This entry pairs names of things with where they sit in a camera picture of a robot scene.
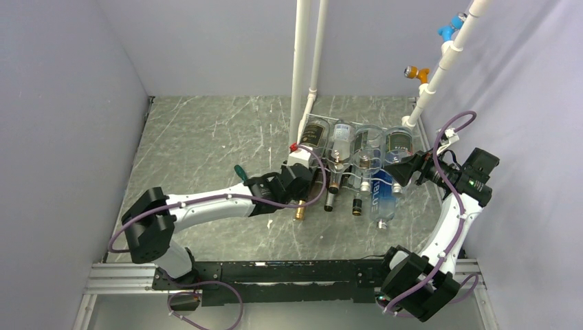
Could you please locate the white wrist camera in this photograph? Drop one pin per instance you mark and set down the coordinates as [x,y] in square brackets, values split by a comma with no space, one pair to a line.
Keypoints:
[302,154]
[448,137]

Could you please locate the clear bottle white label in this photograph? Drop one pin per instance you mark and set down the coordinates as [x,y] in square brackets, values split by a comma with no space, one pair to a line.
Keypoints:
[340,153]

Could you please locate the clear bottle silver cap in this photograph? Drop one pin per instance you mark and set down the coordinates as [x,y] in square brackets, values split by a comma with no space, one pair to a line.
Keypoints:
[368,154]

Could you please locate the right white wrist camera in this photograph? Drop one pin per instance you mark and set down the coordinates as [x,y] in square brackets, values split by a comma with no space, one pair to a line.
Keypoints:
[448,137]

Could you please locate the orange pipe nozzle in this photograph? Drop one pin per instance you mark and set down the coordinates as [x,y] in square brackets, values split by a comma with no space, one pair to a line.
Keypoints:
[412,72]

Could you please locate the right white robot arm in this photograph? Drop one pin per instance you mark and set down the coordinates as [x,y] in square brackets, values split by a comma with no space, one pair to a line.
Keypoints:
[423,283]

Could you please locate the white wire wine rack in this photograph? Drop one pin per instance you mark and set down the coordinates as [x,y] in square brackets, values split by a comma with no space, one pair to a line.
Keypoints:
[397,190]

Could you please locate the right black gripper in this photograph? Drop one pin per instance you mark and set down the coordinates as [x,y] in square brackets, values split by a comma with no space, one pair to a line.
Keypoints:
[403,170]

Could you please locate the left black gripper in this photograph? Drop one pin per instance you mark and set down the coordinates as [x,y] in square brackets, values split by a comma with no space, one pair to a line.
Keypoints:
[303,194]

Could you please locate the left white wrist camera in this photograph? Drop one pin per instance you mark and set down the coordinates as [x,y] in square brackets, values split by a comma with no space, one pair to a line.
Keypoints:
[302,154]

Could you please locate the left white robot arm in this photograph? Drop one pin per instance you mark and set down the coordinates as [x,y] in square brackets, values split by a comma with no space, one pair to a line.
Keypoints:
[150,224]

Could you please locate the green handled screwdriver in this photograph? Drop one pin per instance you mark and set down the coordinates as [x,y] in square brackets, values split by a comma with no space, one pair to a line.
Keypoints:
[240,172]

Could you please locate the thick white vertical pipe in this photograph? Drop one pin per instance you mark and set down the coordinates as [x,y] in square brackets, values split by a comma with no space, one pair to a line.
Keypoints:
[303,11]

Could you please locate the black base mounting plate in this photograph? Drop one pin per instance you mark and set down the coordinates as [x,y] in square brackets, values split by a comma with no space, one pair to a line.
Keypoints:
[226,282]

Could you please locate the dark bottle grey foil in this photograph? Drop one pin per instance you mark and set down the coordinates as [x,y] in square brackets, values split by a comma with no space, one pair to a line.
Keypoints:
[330,198]

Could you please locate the slanted white pipe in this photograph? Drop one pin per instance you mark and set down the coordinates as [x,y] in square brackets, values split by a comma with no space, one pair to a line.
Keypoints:
[450,53]

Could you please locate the aluminium frame rail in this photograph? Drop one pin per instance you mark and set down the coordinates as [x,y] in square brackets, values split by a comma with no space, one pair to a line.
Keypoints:
[131,279]

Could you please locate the dark bottle black cap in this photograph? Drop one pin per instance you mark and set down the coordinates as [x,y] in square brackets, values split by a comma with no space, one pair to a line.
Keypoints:
[357,205]

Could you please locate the blue labelled water bottle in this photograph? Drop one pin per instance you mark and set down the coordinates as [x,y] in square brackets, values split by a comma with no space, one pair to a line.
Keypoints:
[383,203]

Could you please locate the blue pipe nozzle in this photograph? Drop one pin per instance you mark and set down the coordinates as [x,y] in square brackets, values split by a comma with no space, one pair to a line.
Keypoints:
[456,23]

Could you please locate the clear bottle dark green label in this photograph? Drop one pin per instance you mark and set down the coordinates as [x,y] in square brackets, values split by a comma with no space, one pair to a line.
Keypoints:
[399,144]

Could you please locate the dark bottle gold foil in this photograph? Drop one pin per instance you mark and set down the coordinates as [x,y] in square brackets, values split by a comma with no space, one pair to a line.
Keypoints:
[300,211]

